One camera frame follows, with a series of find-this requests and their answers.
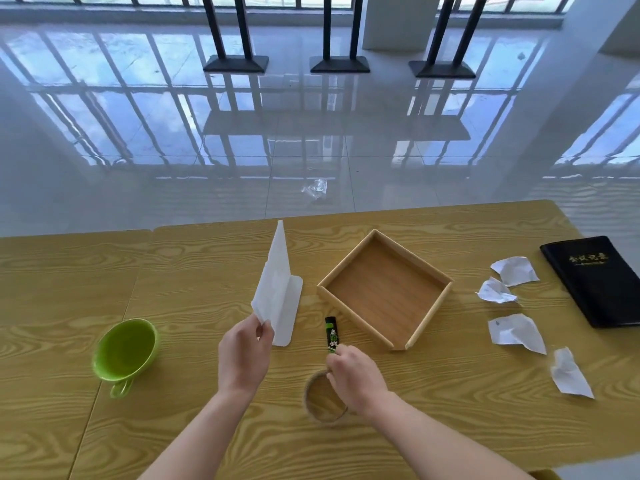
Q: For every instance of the person's right hand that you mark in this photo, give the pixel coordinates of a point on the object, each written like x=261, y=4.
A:
x=357, y=382

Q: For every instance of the person's left hand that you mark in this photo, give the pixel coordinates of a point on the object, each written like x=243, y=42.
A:
x=242, y=359

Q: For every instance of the person's right thumb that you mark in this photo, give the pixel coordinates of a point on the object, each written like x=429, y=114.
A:
x=332, y=370

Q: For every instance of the person's left thumb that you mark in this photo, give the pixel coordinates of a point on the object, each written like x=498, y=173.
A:
x=268, y=335

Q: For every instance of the black green stick packet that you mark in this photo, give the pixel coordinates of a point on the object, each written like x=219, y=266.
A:
x=332, y=332

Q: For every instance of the white paper napkin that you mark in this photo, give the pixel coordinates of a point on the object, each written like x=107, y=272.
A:
x=280, y=289

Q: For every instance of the person's left forearm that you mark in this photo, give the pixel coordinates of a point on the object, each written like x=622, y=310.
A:
x=197, y=437

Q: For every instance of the person's right forearm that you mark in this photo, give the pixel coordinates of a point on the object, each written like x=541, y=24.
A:
x=440, y=439

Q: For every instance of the square wooden tray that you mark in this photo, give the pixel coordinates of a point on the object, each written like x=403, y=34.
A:
x=387, y=289

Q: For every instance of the green ceramic cup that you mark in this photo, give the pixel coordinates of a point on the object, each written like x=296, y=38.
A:
x=125, y=350

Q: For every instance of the clear plastic wrapper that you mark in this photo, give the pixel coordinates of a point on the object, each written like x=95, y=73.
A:
x=315, y=188

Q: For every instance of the crumpled white paper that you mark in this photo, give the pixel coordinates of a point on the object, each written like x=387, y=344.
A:
x=515, y=270
x=570, y=374
x=495, y=292
x=515, y=330

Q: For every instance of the black metal table stand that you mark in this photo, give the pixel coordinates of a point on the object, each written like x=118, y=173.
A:
x=442, y=69
x=340, y=64
x=235, y=63

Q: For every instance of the black notebook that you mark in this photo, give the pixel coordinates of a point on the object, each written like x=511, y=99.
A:
x=597, y=282

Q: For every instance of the black window railing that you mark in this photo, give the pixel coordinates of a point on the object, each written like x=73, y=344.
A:
x=295, y=0

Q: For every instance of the white pillar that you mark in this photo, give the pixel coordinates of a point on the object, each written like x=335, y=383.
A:
x=400, y=22

